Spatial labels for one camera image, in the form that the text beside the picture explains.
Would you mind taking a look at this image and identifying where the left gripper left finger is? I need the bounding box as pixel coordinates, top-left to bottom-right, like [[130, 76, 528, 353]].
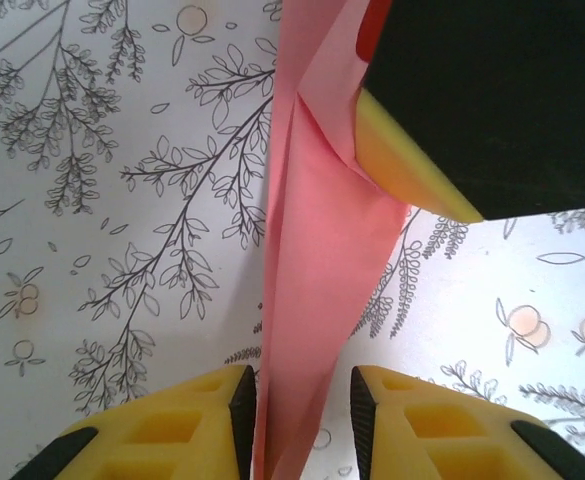
[[9, 363, 259, 480]]

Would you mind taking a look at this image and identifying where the pink square paper sheet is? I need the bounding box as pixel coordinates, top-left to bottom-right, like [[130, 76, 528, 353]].
[[251, 0, 414, 480]]

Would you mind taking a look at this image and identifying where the floral patterned table cover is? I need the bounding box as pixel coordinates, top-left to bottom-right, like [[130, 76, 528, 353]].
[[0, 0, 585, 480]]

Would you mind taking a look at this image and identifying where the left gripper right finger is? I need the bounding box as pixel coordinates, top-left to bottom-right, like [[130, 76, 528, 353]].
[[349, 364, 585, 480]]

